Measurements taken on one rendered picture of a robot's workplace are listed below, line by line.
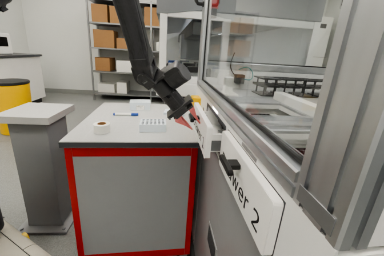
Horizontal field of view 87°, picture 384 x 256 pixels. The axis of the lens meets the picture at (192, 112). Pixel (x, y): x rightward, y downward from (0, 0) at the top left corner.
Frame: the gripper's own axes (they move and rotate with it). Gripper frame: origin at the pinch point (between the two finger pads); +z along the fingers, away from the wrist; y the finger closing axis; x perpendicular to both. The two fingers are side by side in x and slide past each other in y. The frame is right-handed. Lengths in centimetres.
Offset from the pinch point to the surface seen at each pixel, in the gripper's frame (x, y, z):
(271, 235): -43.2, 3.2, 5.6
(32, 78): 328, -209, -129
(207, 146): -11.7, 0.1, 3.4
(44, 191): 45, -101, -7
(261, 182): -38.2, 7.1, 0.8
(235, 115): -18.4, 11.9, -2.5
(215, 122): 14.1, 5.8, 11.0
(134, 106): 58, -29, -11
